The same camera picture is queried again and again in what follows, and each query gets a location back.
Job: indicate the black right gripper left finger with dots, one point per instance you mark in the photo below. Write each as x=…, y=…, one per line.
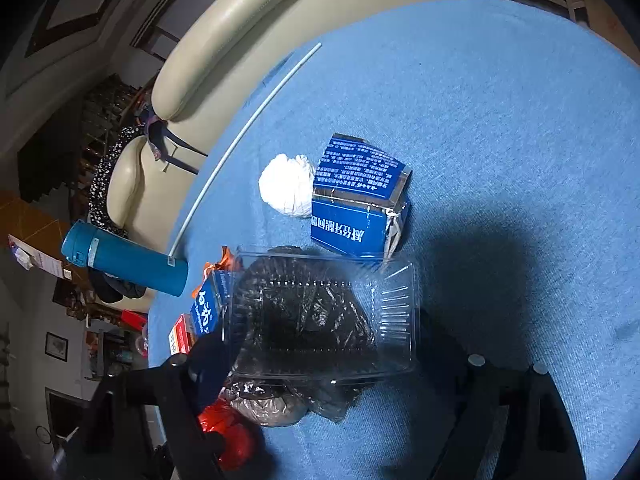
x=141, y=423

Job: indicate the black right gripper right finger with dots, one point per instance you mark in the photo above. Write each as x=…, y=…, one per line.
x=483, y=412

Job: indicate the red white medicine box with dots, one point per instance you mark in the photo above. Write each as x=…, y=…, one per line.
x=182, y=336

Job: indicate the red plastic bag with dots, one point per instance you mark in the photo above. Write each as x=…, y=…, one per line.
x=239, y=441

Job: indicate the clear plastic clamshell container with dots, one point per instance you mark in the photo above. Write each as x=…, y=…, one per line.
x=386, y=289

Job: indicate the orange plastic wrapper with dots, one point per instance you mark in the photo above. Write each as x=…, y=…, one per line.
x=225, y=263

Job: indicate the blue toothpaste box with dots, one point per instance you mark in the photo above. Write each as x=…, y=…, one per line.
x=359, y=200

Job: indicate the white tissue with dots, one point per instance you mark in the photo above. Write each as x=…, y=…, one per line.
x=286, y=185

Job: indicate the small blue carton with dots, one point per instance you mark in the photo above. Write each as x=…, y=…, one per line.
x=210, y=302

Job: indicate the teal thermos bottle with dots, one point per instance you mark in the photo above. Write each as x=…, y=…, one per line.
x=89, y=246

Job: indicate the dark clothes on sofa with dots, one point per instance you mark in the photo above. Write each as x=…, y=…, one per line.
x=150, y=135

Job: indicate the blue table cloth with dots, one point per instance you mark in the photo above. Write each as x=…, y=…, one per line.
x=521, y=130

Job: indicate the cream leather sofa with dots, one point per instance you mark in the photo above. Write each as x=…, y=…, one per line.
x=204, y=82

